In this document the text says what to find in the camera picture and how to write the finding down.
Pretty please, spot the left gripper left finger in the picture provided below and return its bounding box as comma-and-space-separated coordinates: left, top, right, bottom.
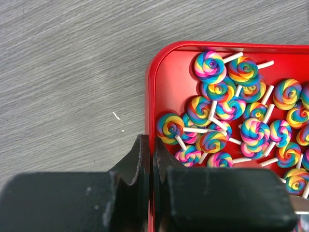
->
0, 134, 150, 232

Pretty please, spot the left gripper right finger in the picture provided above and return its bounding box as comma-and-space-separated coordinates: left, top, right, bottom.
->
153, 138, 298, 232

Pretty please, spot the red candy tin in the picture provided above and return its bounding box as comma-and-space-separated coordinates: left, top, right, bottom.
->
144, 40, 309, 232

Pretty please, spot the rainbow swirl lollipop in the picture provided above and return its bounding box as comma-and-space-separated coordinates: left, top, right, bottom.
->
227, 57, 274, 87
156, 113, 208, 147
196, 131, 242, 164
194, 51, 243, 84
273, 79, 302, 110
240, 104, 275, 147

